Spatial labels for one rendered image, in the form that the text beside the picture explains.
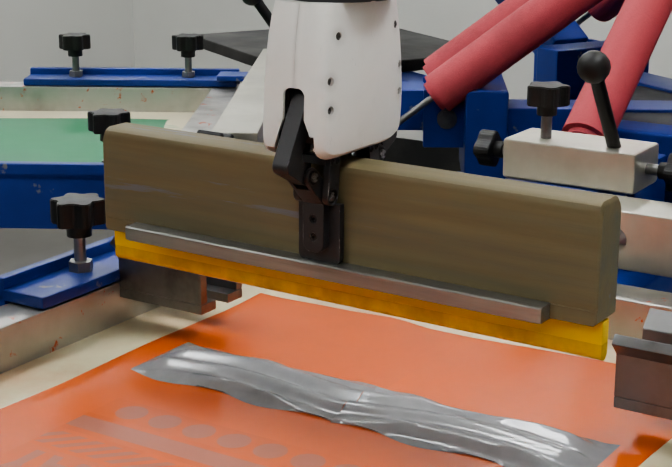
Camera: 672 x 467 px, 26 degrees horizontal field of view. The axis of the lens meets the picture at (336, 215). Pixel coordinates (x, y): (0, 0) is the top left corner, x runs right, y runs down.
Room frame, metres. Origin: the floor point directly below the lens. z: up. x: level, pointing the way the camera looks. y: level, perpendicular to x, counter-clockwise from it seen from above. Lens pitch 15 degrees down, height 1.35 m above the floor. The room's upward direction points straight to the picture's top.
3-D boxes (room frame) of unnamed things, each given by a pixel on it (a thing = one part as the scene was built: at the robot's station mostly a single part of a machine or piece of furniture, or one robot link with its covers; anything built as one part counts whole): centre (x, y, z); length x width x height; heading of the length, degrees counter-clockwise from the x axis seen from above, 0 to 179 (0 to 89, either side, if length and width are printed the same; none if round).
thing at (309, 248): (0.90, 0.02, 1.11); 0.03 x 0.03 x 0.07; 57
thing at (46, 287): (1.19, 0.16, 0.98); 0.30 x 0.05 x 0.07; 147
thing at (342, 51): (0.92, 0.00, 1.20); 0.10 x 0.08 x 0.11; 147
